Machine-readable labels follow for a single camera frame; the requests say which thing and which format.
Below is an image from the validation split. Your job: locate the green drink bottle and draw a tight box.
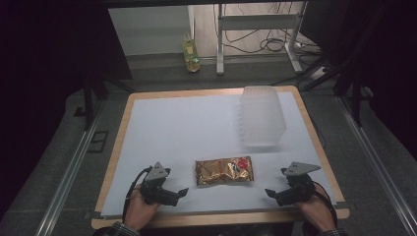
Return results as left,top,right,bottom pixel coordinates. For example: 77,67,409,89
181,30,202,74

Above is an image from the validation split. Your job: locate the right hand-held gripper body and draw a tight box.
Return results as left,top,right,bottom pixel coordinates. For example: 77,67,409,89
276,161,323,207

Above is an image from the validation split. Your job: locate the white wall panel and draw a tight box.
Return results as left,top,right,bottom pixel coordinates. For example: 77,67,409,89
107,4,196,57

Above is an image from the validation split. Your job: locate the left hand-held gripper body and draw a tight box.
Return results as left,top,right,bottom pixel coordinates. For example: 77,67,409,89
140,161,180,207

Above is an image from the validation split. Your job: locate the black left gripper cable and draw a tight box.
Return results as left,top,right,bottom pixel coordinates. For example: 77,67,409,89
122,165,153,224

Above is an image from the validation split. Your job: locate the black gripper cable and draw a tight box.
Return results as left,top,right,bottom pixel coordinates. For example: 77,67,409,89
122,165,153,224
311,180,339,228

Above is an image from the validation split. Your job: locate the black metal stand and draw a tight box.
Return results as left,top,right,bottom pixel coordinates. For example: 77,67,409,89
80,73,136,132

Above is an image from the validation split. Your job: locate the black tripod stand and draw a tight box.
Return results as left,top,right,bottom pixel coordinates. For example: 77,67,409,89
299,53,366,128

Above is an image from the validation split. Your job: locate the white table mat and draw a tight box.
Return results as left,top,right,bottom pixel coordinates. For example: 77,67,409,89
99,90,338,218

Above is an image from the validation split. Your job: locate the white metal desk frame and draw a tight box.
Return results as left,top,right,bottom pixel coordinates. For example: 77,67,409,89
215,1,309,77

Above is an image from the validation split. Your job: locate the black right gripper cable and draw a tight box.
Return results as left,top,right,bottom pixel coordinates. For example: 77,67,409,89
311,180,339,228

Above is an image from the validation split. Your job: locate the person's left hand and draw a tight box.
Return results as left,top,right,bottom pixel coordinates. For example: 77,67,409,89
123,185,162,232

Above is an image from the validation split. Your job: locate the aluminium floor rail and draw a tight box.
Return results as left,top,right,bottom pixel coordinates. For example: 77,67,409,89
33,103,106,236
334,94,417,236

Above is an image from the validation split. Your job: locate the translucent plastic basket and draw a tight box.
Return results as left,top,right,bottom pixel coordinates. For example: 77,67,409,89
238,85,288,148

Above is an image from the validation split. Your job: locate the person's right hand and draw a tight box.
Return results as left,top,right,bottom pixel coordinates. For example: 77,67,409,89
294,184,337,234

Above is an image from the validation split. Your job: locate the tangle of black floor cables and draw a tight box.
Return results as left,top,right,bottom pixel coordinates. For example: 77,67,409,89
212,2,324,65

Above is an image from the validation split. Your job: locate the white power strip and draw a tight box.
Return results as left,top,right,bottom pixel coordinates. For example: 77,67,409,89
293,39,323,55

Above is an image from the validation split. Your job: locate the black floor bracket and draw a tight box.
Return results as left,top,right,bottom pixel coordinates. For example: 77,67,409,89
87,130,110,153

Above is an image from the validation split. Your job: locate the gold foil snack packet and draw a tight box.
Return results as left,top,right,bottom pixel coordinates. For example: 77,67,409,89
194,155,256,188

